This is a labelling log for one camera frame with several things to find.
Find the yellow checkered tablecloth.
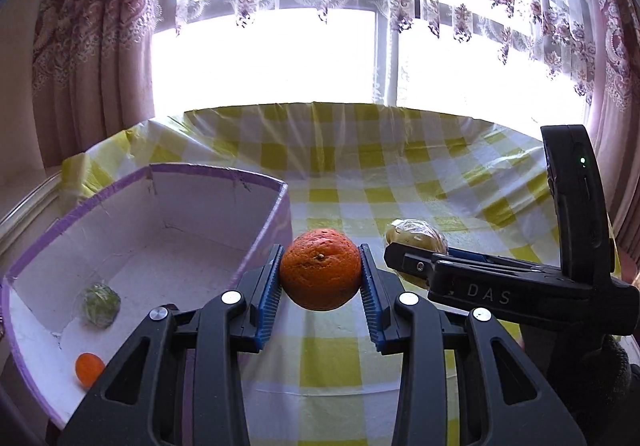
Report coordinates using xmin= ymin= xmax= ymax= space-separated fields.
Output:
xmin=61 ymin=101 xmax=624 ymax=446

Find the small tangerine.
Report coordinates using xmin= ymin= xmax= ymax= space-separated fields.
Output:
xmin=75 ymin=352 xmax=107 ymax=388

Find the white carved furniture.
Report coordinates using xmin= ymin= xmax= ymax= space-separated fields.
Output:
xmin=0 ymin=170 xmax=65 ymax=249

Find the purple cardboard box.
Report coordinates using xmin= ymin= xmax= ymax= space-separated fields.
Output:
xmin=0 ymin=163 xmax=293 ymax=433

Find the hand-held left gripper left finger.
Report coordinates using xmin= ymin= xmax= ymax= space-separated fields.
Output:
xmin=57 ymin=243 xmax=285 ymax=446

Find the person's right forearm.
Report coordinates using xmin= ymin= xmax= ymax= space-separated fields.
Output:
xmin=575 ymin=333 xmax=640 ymax=446

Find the pink patterned curtain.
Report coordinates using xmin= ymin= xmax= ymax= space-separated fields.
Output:
xmin=31 ymin=0 xmax=172 ymax=170
xmin=580 ymin=0 xmax=640 ymax=249

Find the rough-skinned orange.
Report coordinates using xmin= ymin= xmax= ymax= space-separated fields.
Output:
xmin=278 ymin=228 xmax=363 ymax=312

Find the plastic-wrapped potato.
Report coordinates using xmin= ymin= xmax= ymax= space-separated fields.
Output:
xmin=384 ymin=218 xmax=450 ymax=290

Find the white window frame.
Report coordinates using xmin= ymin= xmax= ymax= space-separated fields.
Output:
xmin=197 ymin=0 xmax=551 ymax=108

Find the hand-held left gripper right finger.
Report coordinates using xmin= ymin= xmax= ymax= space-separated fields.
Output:
xmin=357 ymin=243 xmax=588 ymax=446

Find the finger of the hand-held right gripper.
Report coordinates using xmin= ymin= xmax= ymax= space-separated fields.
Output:
xmin=446 ymin=247 xmax=562 ymax=273
xmin=383 ymin=241 xmax=442 ymax=293

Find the plastic-wrapped green vegetable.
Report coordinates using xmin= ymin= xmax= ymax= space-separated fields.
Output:
xmin=81 ymin=282 xmax=122 ymax=329

